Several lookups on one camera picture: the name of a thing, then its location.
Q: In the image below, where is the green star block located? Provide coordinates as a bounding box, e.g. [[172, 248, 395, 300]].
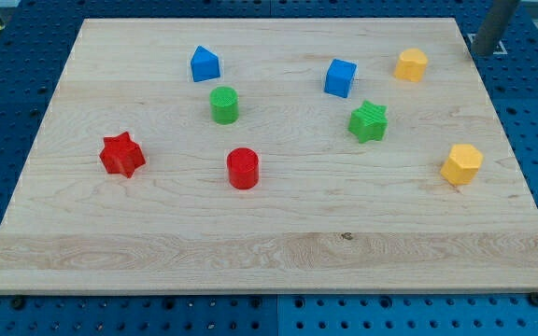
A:
[[348, 100, 389, 144]]

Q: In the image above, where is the red star block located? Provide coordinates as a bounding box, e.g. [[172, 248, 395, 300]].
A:
[[99, 132, 147, 178]]

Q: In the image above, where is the red cylinder block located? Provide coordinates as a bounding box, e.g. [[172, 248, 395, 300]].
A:
[[226, 147, 259, 189]]

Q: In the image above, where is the green cylinder block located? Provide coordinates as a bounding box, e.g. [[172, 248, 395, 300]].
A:
[[209, 86, 239, 125]]

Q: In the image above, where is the wooden board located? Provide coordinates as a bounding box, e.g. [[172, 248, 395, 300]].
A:
[[0, 18, 538, 295]]

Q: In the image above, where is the blue cube block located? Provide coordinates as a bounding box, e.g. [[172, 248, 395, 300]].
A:
[[323, 59, 357, 98]]

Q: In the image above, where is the blue triangular prism block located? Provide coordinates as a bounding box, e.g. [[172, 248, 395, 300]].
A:
[[191, 46, 220, 82]]

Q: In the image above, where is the yellow hexagon block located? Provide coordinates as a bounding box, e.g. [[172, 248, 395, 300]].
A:
[[440, 144, 484, 186]]

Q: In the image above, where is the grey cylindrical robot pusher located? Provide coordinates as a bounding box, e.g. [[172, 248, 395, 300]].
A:
[[471, 0, 520, 57]]

